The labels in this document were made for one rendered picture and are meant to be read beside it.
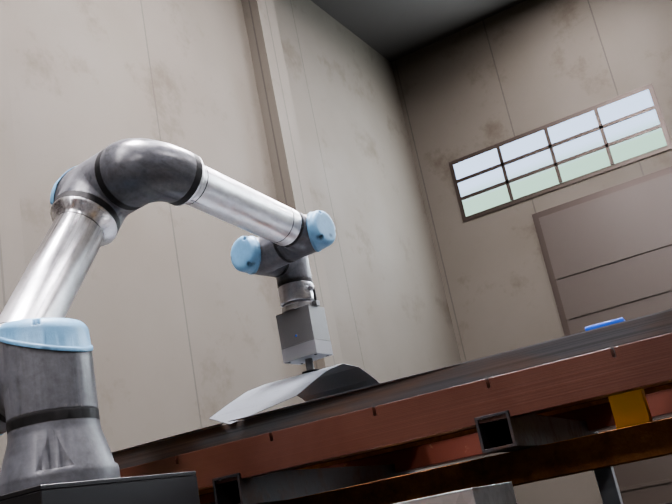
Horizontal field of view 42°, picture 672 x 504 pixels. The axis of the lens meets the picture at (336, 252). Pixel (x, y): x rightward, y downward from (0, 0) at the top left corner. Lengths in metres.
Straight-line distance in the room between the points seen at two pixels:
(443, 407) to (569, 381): 0.19
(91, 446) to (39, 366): 0.12
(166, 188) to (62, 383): 0.44
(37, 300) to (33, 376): 0.23
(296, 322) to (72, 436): 0.77
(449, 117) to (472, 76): 0.55
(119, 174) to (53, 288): 0.22
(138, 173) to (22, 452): 0.51
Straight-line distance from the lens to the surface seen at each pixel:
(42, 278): 1.41
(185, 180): 1.48
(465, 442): 2.02
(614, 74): 10.17
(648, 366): 1.25
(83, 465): 1.14
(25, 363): 1.18
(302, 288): 1.83
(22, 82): 5.59
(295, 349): 1.81
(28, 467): 1.15
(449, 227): 10.30
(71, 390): 1.17
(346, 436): 1.36
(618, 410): 1.43
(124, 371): 5.35
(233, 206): 1.56
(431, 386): 1.36
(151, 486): 1.16
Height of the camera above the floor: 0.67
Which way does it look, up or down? 17 degrees up
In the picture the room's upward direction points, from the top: 11 degrees counter-clockwise
